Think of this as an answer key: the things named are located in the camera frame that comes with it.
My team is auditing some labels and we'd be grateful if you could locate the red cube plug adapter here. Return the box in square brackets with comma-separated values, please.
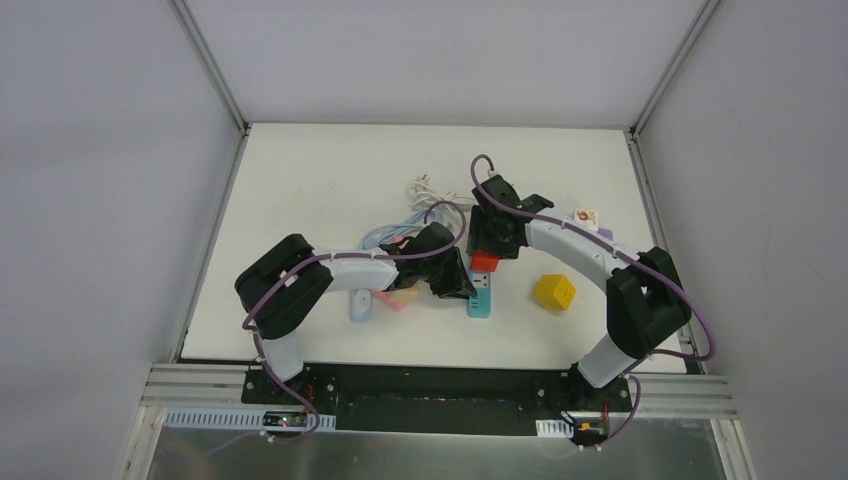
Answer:
[470, 252, 500, 273]

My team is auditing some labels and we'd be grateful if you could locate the teal power strip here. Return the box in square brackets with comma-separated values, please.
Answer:
[467, 271, 492, 319]

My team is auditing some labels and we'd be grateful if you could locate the pink triangular plug adapter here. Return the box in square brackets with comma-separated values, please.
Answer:
[371, 287, 419, 311]

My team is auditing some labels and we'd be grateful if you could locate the yellow cube plug adapter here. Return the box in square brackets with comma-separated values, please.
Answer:
[532, 274, 577, 311]

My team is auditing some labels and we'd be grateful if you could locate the light blue power strip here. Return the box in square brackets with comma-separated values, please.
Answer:
[349, 289, 373, 322]

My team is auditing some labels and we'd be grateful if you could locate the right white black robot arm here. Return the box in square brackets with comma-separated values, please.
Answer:
[467, 174, 692, 410]

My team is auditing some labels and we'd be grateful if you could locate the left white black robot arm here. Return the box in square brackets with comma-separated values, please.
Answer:
[234, 222, 476, 405]

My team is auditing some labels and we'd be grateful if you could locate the purple socket adapter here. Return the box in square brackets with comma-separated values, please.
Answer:
[597, 228, 614, 241]

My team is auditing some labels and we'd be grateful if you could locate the white cube adapter with sticker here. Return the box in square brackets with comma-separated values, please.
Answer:
[573, 208, 600, 232]

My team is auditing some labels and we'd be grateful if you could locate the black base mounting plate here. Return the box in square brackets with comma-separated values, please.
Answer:
[241, 363, 632, 437]

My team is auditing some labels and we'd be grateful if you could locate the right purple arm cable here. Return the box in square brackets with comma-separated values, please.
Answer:
[470, 154, 718, 452]

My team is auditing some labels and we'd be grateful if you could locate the light blue coiled cord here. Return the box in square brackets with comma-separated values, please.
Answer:
[359, 210, 432, 252]

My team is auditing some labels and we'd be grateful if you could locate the white coiled power cord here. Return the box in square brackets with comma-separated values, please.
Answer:
[405, 174, 475, 213]

